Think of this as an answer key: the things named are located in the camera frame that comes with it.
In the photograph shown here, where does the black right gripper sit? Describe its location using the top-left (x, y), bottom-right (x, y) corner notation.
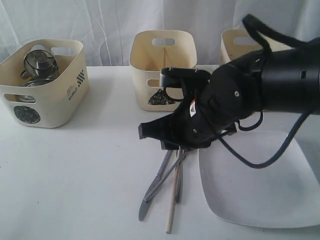
top-left (138, 56), bottom-right (265, 151)

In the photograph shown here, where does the short wooden chopstick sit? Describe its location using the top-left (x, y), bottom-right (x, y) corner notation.
top-left (165, 149), bottom-right (182, 234)

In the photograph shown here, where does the steel spoon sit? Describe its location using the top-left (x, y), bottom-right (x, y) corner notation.
top-left (143, 149), bottom-right (192, 203)

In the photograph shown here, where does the steel table knife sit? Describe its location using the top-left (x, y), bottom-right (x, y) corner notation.
top-left (138, 150), bottom-right (173, 222)

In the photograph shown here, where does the long wooden chopstick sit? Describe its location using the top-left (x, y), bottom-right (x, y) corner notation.
top-left (162, 47), bottom-right (167, 68)

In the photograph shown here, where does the steel mug with handle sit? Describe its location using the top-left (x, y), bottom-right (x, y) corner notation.
top-left (20, 49), bottom-right (60, 79)

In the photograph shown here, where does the steel bowl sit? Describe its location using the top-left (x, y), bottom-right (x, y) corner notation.
top-left (14, 78), bottom-right (54, 103)

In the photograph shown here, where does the white ceramic bowl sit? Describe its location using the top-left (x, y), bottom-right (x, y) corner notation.
top-left (30, 44), bottom-right (52, 54)

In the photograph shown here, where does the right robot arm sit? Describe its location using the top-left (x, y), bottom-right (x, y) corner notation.
top-left (138, 39), bottom-right (320, 149)

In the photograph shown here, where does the steel fork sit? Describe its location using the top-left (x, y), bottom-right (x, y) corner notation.
top-left (174, 148), bottom-right (186, 204)

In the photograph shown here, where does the cream bin with triangle mark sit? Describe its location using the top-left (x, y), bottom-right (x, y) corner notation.
top-left (129, 30), bottom-right (197, 112)

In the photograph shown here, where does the cream bin with circle mark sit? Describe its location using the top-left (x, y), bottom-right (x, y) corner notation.
top-left (0, 39), bottom-right (89, 128)

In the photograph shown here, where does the cream bin with square mark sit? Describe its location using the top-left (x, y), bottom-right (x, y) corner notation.
top-left (220, 28), bottom-right (304, 65)

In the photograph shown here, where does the white curtain backdrop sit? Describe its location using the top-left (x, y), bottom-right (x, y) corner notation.
top-left (0, 0), bottom-right (320, 66)

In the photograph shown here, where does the white square plate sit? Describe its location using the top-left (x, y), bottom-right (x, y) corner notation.
top-left (198, 134), bottom-right (320, 228)

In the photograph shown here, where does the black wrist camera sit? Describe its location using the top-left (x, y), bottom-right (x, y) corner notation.
top-left (159, 67), bottom-right (211, 88)

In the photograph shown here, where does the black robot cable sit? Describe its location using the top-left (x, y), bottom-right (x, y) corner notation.
top-left (217, 13), bottom-right (311, 170)

